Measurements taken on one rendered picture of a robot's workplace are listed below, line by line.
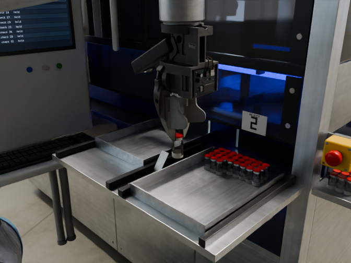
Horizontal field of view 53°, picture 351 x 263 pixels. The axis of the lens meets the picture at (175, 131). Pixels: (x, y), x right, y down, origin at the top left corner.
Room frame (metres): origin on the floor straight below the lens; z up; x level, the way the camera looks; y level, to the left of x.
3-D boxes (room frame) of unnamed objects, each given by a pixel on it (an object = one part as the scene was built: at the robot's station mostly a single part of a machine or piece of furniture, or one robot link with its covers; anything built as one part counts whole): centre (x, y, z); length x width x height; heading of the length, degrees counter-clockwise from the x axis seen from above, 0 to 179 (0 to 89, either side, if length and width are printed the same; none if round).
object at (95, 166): (1.00, 0.00, 0.87); 0.70 x 0.48 x 0.02; 45
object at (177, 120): (0.59, 0.00, 1.17); 0.06 x 0.03 x 0.09; 45
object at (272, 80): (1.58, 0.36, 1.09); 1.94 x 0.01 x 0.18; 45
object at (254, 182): (0.92, -0.17, 0.90); 0.18 x 0.02 x 0.05; 45
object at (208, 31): (0.61, -0.02, 1.27); 0.09 x 0.08 x 0.12; 45
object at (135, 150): (1.17, 0.07, 0.90); 0.34 x 0.26 x 0.04; 135
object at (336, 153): (0.80, -0.40, 0.99); 0.04 x 0.04 x 0.04; 45
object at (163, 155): (0.92, 0.08, 0.91); 0.14 x 0.03 x 0.06; 134
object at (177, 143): (0.62, 0.00, 1.10); 0.02 x 0.02 x 0.04
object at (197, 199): (0.84, -0.09, 0.90); 0.34 x 0.26 x 0.04; 135
